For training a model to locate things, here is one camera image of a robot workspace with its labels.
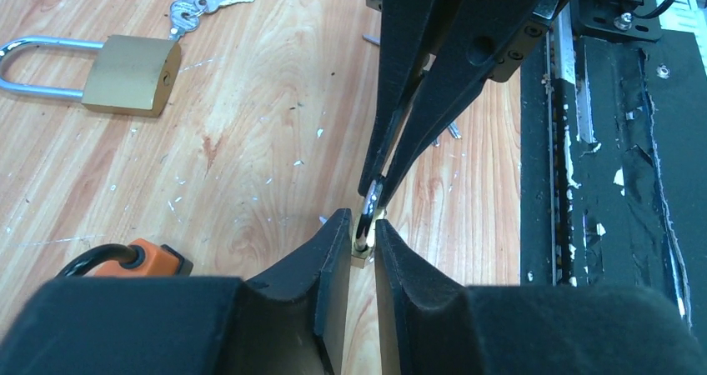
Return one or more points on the orange black Opel padlock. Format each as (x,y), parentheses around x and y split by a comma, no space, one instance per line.
(140,258)

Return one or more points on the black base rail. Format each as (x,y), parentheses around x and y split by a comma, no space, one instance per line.
(613,156)

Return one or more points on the large brass padlock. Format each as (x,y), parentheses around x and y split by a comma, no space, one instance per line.
(129,76)

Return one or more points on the small brass padlock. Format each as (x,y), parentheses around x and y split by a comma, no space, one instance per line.
(363,235)

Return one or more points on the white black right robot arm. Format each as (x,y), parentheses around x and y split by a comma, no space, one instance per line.
(624,5)

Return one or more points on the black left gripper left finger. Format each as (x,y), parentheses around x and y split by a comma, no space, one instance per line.
(289,319)

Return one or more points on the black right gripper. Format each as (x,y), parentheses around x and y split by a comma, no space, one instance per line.
(434,59)

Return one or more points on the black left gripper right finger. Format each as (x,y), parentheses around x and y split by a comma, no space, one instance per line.
(430,324)

